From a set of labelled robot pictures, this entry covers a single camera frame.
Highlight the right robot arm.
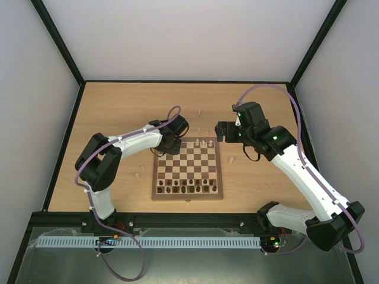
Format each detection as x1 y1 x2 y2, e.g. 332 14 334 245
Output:
215 102 365 251

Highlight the wooden chess board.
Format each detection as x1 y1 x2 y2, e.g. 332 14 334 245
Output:
152 137 223 201

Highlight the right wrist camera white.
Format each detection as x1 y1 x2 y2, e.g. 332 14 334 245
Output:
235 116 241 127

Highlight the dark pieces back row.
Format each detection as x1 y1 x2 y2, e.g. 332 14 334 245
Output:
156 179 217 186

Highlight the grey slotted cable duct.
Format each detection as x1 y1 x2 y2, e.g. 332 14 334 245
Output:
36 236 261 249

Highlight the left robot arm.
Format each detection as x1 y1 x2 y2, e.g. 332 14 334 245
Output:
75 114 189 230

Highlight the black aluminium frame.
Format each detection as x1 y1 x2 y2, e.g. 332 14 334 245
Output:
5 0 365 284

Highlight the dark pieces front row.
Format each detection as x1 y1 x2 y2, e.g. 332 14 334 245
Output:
156 186 219 194

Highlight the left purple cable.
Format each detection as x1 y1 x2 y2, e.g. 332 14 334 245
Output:
73 105 182 280

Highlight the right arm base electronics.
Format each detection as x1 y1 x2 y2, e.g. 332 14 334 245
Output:
260 227 292 255

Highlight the dark pieces row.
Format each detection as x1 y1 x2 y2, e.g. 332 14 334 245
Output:
156 186 219 194
156 179 217 186

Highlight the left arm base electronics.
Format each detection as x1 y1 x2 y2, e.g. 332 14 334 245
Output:
94 232 123 254

